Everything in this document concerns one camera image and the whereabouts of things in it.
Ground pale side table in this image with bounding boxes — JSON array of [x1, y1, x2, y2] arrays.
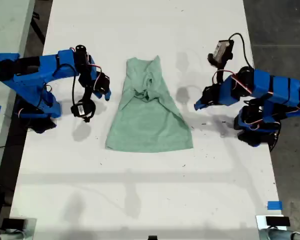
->
[[0, 0, 37, 198]]

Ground black camera cable gripper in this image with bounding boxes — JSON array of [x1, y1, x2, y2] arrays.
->
[[53, 64, 77, 107], [228, 32, 253, 69]]

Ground small black box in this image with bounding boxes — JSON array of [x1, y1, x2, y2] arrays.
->
[[1, 218, 27, 230], [265, 216, 291, 226]]

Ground black camera stalk gripper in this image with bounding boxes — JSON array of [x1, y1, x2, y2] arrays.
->
[[213, 62, 228, 85], [81, 83, 93, 102]]

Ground black stand leg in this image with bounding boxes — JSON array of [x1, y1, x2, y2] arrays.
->
[[30, 9, 47, 46]]

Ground pale green T-shirt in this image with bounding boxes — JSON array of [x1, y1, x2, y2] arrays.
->
[[104, 55, 195, 153]]

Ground silver mounting plate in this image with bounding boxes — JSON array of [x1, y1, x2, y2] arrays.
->
[[0, 217, 38, 240], [255, 214, 295, 240]]

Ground long blue tape strip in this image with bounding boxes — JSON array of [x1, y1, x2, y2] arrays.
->
[[0, 52, 20, 63]]

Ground blue tape square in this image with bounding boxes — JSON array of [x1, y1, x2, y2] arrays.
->
[[267, 200, 283, 211]]

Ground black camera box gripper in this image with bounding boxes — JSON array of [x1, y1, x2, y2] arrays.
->
[[70, 98, 97, 123], [207, 39, 235, 68]]

